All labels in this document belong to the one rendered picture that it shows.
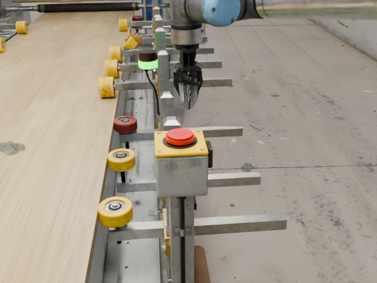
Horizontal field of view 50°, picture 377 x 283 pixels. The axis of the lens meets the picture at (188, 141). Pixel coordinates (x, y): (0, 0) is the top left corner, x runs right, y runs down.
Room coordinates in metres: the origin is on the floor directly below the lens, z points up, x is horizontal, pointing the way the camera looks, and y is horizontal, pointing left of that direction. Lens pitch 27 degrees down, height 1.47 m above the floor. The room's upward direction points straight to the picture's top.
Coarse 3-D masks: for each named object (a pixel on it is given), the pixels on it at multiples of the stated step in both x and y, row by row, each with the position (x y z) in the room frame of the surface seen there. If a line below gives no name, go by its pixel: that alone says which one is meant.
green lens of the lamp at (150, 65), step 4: (156, 60) 1.24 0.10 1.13; (140, 64) 1.23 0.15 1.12; (144, 64) 1.22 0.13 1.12; (148, 64) 1.22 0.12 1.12; (152, 64) 1.23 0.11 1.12; (156, 64) 1.24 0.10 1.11; (140, 68) 1.23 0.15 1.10; (144, 68) 1.22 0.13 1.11; (148, 68) 1.22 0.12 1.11; (152, 68) 1.22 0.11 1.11
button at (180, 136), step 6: (168, 132) 0.50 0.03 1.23; (174, 132) 0.50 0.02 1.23; (180, 132) 0.50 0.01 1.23; (186, 132) 0.50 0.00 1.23; (192, 132) 0.51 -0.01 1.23; (168, 138) 0.49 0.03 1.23; (174, 138) 0.48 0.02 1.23; (180, 138) 0.48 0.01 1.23; (186, 138) 0.48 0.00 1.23; (192, 138) 0.49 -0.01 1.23; (174, 144) 0.48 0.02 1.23; (180, 144) 0.48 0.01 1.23; (186, 144) 0.48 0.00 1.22
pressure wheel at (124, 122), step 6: (114, 120) 1.28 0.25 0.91; (120, 120) 1.28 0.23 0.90; (126, 120) 1.28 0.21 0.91; (132, 120) 1.28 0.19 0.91; (114, 126) 1.26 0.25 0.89; (120, 126) 1.24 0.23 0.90; (126, 126) 1.24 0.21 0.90; (132, 126) 1.25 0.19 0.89; (120, 132) 1.25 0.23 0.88; (126, 132) 1.24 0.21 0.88; (126, 144) 1.28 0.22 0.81
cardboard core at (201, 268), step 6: (198, 246) 1.58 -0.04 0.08; (198, 252) 1.54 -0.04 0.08; (204, 252) 1.56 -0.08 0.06; (198, 258) 1.50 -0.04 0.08; (204, 258) 1.51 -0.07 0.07; (198, 264) 1.46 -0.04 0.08; (204, 264) 1.46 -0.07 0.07; (198, 270) 1.42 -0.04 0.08; (204, 270) 1.42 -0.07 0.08; (198, 276) 1.38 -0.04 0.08; (204, 276) 1.38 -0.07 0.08; (198, 282) 1.35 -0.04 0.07; (204, 282) 1.34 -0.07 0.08
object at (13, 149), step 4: (0, 144) 1.10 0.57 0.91; (4, 144) 1.10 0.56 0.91; (8, 144) 1.09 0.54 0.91; (12, 144) 1.09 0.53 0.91; (16, 144) 1.10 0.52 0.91; (20, 144) 1.09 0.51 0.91; (0, 148) 1.08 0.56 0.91; (4, 148) 1.07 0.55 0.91; (8, 148) 1.06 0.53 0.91; (12, 148) 1.06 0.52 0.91; (16, 148) 1.08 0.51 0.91; (20, 148) 1.08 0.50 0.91; (24, 148) 1.08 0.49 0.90; (4, 152) 1.06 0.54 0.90; (8, 152) 1.05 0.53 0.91; (12, 152) 1.05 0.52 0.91; (16, 152) 1.06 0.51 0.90
